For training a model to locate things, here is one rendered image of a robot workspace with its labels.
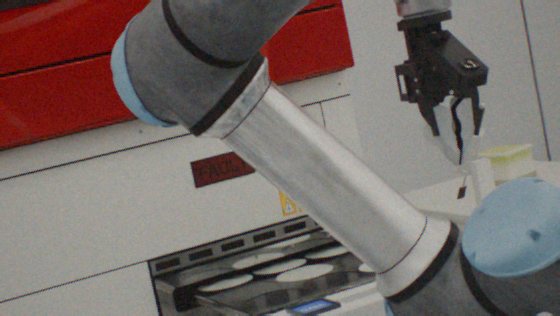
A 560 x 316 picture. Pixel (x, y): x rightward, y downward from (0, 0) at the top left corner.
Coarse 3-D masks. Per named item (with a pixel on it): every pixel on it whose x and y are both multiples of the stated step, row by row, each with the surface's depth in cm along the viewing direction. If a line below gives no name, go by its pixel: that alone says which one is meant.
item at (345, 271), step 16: (288, 256) 228; (304, 256) 226; (336, 256) 219; (352, 256) 217; (240, 272) 222; (336, 272) 207; (352, 272) 204; (368, 272) 202; (192, 288) 217; (240, 288) 210; (256, 288) 207; (272, 288) 205; (288, 288) 202; (304, 288) 200; (320, 288) 198; (336, 288) 196; (224, 304) 200; (240, 304) 198; (256, 304) 196; (272, 304) 194
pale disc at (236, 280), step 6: (228, 276) 221; (234, 276) 220; (240, 276) 219; (246, 276) 218; (210, 282) 219; (216, 282) 218; (222, 282) 217; (228, 282) 216; (234, 282) 215; (240, 282) 214; (198, 288) 216; (204, 288) 215; (210, 288) 214; (216, 288) 213; (222, 288) 213
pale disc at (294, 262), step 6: (288, 258) 226; (294, 258) 225; (300, 258) 223; (264, 264) 225; (270, 264) 224; (276, 264) 223; (282, 264) 222; (288, 264) 221; (294, 264) 220; (300, 264) 219; (252, 270) 222; (258, 270) 221; (264, 270) 220; (270, 270) 219; (276, 270) 218; (282, 270) 217
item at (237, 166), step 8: (208, 160) 215; (216, 160) 216; (224, 160) 216; (232, 160) 217; (240, 160) 218; (200, 168) 215; (208, 168) 215; (216, 168) 216; (224, 168) 216; (232, 168) 217; (240, 168) 218; (248, 168) 218; (200, 176) 215; (208, 176) 215; (216, 176) 216; (224, 176) 217; (232, 176) 217; (200, 184) 215
